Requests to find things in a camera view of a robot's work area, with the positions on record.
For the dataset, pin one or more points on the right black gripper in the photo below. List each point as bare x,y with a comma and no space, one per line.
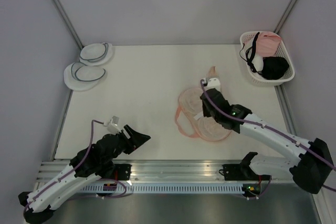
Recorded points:
206,113

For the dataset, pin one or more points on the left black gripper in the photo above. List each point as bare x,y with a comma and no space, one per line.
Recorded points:
137,139

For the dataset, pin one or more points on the floral mesh laundry bag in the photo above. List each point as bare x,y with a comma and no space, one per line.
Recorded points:
190,106

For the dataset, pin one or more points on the white black-trimmed bra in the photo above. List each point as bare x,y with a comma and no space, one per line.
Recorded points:
249,55

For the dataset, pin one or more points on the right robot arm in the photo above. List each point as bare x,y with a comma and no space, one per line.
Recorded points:
307,163

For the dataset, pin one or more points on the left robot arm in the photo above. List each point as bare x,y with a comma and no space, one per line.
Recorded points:
89,165

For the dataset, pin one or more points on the lower white mesh laundry bag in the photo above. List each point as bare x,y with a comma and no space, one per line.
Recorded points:
81,77

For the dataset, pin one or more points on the white mesh laundry bag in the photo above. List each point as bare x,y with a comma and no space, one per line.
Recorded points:
81,77
96,54

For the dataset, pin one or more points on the upper white mesh laundry bag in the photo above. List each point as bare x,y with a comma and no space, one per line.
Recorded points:
96,54

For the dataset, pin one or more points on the black garment in basket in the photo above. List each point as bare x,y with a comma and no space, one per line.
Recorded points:
274,68

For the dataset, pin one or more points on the pink garment in basket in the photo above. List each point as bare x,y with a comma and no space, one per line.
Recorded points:
267,43

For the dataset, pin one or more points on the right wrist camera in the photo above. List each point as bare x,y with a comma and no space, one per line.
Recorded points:
211,83

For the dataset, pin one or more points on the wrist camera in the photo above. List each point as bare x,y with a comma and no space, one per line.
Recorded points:
112,125
211,83

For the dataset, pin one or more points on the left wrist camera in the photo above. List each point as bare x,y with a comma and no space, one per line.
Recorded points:
112,125

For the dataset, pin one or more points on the aluminium front rail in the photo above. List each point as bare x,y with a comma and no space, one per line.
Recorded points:
160,171

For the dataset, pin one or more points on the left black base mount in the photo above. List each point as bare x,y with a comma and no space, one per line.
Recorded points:
120,171

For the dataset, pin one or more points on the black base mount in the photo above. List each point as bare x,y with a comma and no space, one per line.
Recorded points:
120,171
235,172

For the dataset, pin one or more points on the white slotted cable duct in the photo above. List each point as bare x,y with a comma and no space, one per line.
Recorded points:
165,188

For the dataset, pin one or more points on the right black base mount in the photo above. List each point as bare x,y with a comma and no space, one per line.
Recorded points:
235,172

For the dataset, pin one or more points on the right aluminium corner post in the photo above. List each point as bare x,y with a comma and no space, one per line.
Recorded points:
285,16

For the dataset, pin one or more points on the aluminium corner post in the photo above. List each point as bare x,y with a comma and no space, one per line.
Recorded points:
285,16
64,16

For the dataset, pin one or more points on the left aluminium corner post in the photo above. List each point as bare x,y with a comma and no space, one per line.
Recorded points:
64,16

